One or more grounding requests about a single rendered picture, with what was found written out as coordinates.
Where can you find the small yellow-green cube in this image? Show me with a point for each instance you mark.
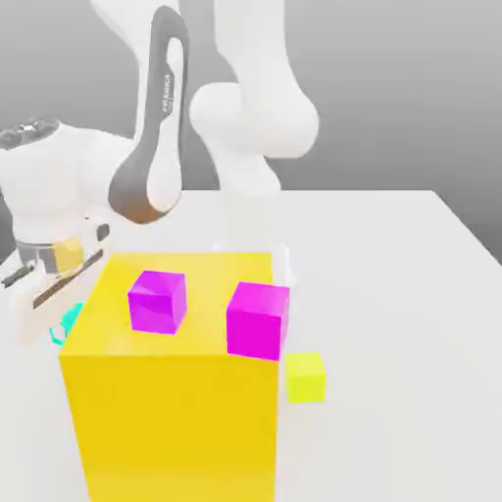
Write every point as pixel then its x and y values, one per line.
pixel 306 380

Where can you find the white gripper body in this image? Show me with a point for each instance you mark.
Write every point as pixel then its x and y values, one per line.
pixel 29 321

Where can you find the small magenta cube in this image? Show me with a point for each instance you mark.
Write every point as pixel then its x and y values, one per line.
pixel 253 329

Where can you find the large yellow box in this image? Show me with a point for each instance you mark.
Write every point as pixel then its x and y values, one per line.
pixel 172 423

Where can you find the small purple cube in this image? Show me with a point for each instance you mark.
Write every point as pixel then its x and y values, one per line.
pixel 157 310

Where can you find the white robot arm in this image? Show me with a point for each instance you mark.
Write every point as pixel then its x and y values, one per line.
pixel 255 117

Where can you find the small turquoise cube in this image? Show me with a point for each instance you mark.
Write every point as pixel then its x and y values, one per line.
pixel 73 315

